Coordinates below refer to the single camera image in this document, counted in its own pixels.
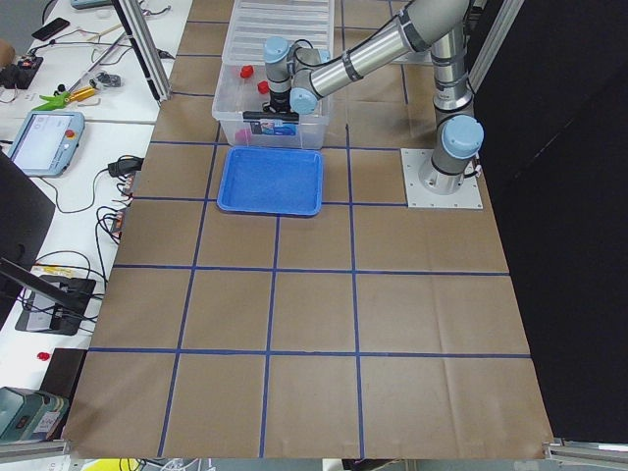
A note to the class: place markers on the clear plastic box lid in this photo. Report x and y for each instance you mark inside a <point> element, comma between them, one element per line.
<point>252,22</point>

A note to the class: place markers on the black monitor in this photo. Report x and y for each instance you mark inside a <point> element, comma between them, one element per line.
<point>26,215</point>

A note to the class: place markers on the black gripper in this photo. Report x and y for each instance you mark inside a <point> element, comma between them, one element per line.
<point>280,99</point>

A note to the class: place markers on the black smartphone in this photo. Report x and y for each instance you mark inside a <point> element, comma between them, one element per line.
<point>50,29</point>

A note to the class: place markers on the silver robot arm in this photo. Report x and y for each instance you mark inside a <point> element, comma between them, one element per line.
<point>299,77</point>

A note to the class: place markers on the teach pendant tablet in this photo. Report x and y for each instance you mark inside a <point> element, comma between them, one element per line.
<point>46,142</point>

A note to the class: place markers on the black power adapter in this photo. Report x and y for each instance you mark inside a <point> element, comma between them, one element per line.
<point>125,165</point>

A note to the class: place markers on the black monitor stand base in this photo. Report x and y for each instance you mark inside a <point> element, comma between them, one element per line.
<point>43,315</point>

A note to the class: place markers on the green yellow hand tool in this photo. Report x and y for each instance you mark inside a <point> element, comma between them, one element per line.
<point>62,99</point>

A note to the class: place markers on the blue plastic tray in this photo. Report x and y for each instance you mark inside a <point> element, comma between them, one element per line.
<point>279,181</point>

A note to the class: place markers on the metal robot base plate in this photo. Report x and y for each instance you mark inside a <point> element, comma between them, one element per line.
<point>427,188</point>

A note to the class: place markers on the aluminium frame post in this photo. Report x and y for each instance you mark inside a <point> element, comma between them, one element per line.
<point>142,43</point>

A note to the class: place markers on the green device box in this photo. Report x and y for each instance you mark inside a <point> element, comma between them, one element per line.
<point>30,415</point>

